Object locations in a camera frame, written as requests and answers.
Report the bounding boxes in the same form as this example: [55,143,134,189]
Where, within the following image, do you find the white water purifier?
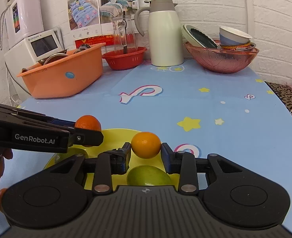
[0,0,44,48]

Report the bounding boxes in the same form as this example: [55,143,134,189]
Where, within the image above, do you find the green white dish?
[181,24,218,49]

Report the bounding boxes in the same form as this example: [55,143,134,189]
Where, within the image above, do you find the blue patterned tablecloth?
[0,59,292,238]

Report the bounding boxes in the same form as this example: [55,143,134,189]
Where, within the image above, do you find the yellow orange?
[131,132,161,159]

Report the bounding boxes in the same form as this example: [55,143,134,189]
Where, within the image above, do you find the yellow plastic plate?
[44,128,180,191]

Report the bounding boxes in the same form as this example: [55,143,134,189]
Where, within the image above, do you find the copper pink bowl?
[184,42,259,74]

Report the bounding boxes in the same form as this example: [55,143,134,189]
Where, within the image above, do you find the white blue cup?
[219,26,252,46]

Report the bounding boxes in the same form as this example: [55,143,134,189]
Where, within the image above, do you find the glass pitcher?
[112,11,137,55]

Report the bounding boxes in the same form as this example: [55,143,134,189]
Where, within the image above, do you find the red plastic basket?
[102,47,147,70]

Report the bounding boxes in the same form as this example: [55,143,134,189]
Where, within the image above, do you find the green fruit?
[54,147,89,163]
[126,165,173,186]

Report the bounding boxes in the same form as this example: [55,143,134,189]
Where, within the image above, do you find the white water dispenser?
[5,27,64,101]

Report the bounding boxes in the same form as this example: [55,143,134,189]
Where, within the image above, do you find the white thermos jug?
[134,0,184,67]

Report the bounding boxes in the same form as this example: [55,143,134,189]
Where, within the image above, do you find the orange plastic basket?
[17,43,106,98]

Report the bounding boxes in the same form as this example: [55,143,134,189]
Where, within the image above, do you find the bedding poster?
[67,0,139,47]

